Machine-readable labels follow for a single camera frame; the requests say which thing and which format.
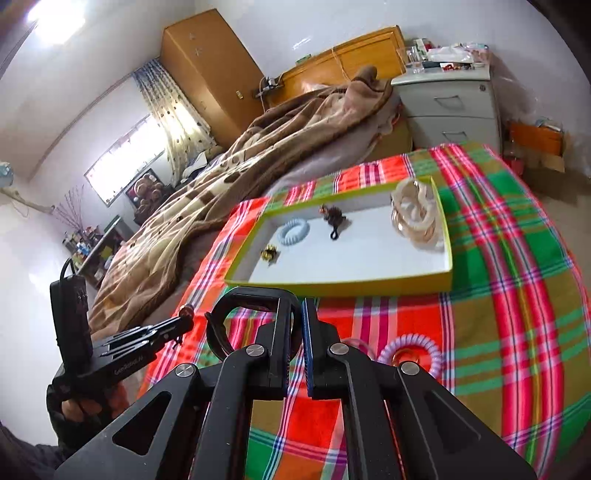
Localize power strip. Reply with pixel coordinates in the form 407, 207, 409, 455
254, 76, 284, 99

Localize window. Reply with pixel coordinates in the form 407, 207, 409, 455
84, 115, 166, 208

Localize tall wooden wardrobe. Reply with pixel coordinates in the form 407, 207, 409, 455
161, 8, 266, 148

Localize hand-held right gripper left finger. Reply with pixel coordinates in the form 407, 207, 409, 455
54, 295, 301, 480

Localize purple spiral hair tie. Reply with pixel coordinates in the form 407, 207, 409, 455
378, 335, 443, 381

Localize dotted curtain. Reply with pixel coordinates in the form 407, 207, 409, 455
133, 60, 220, 174

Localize person's left forearm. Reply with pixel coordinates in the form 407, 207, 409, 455
0, 422, 70, 480

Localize black leather bracelet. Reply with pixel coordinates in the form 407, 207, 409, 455
204, 286, 303, 365

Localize beige hair claw clip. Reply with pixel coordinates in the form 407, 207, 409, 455
390, 179, 439, 250

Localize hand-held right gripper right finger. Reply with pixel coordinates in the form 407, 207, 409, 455
302, 298, 539, 480

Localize wooden headboard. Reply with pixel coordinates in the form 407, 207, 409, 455
268, 25, 407, 109

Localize light blue spiral hair tie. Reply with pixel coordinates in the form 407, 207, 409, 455
277, 218, 311, 247

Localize dark beaded bracelet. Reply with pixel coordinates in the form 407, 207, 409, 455
320, 203, 352, 241

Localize brown patterned blanket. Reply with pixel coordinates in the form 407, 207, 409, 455
88, 65, 398, 340

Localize white plastic bag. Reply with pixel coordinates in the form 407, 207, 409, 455
427, 44, 476, 63

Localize white cable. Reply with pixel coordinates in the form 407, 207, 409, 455
330, 46, 354, 81

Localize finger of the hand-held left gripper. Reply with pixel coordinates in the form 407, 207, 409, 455
99, 331, 183, 365
98, 315, 195, 354

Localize teddy bear picture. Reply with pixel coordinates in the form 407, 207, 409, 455
126, 168, 166, 208

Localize black elastic hair tie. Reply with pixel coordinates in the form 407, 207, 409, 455
172, 305, 195, 349

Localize yellow-green shallow cardboard box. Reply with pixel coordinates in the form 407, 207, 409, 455
225, 175, 453, 298

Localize person's left hand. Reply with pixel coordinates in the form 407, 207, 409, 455
46, 383, 132, 444

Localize orange cardboard box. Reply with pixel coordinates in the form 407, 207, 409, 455
508, 121, 566, 172

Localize ceiling light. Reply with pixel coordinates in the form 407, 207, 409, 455
25, 0, 88, 42

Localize shelf with bottles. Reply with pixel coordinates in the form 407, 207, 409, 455
62, 215, 127, 287

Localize dried branches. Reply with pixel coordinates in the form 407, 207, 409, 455
53, 185, 88, 232

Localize clear drinking glass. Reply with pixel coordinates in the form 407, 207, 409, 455
396, 46, 428, 75

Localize grey nightstand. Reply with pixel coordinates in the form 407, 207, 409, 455
392, 65, 503, 153

